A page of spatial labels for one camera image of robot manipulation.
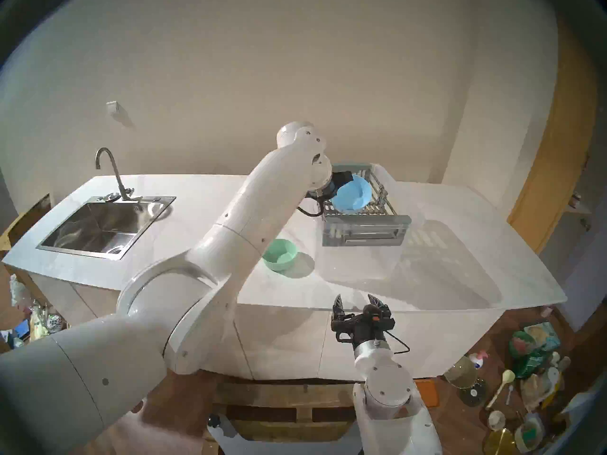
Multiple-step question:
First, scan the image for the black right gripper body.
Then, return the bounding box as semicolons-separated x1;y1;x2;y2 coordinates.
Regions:
331;303;396;350

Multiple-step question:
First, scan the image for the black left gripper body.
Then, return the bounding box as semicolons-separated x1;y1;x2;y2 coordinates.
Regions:
308;173;345;200

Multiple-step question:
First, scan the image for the blue plastic bowl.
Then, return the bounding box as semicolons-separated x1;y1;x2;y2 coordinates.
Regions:
331;174;372;212

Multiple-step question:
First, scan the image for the green plastic bowl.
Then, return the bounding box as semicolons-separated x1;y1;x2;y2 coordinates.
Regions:
262;238;298;272

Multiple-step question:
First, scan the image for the grey dish drying rack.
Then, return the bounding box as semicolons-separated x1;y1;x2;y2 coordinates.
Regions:
322;163;412;247

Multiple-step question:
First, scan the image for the round yellow plate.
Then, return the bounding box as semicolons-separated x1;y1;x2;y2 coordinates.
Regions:
484;428;516;455

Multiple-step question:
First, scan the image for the clear plastic storage bin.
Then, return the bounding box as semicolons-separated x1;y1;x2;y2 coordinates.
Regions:
311;161;430;282

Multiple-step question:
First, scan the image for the white kitchen counter cabinet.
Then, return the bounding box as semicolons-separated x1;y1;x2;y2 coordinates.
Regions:
2;174;568;381

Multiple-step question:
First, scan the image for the orange plastic tray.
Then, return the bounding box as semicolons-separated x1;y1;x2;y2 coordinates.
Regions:
415;379;439;408

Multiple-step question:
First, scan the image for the yellow glass lid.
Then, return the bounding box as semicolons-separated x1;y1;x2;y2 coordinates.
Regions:
444;355;477;389

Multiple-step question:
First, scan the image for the dark glass lid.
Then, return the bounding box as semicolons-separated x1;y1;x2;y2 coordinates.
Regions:
459;378;489;407

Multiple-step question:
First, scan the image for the cream plastic spoon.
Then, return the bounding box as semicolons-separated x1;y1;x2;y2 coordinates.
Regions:
486;370;515;410

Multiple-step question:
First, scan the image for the green snack bag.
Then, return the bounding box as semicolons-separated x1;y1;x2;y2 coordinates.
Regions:
510;331;546;379

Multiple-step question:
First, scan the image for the teal food box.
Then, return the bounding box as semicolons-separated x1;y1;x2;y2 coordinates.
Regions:
522;320;562;350

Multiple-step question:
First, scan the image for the white container green sponge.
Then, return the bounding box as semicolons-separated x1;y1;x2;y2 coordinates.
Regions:
515;414;543;452

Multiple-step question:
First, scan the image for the wooden door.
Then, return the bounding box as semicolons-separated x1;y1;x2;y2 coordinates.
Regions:
507;27;598;255

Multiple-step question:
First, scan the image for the steel gooseneck faucet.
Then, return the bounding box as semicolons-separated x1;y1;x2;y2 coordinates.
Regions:
95;147;143;201

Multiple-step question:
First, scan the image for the stainless steel sink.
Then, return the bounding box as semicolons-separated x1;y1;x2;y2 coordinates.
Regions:
36;196;176;261

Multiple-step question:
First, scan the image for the cardboard box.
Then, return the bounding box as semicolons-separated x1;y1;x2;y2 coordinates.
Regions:
0;193;53;255

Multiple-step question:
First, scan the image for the white crumpled plastic bag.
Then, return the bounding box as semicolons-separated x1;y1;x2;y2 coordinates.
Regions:
9;274;31;308

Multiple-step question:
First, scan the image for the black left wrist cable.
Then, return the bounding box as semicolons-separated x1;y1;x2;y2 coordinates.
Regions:
297;193;329;218

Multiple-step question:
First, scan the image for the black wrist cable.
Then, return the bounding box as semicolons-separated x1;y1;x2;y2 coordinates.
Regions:
297;193;329;218
384;331;411;354

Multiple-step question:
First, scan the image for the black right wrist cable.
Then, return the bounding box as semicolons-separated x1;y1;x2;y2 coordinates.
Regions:
384;331;411;354

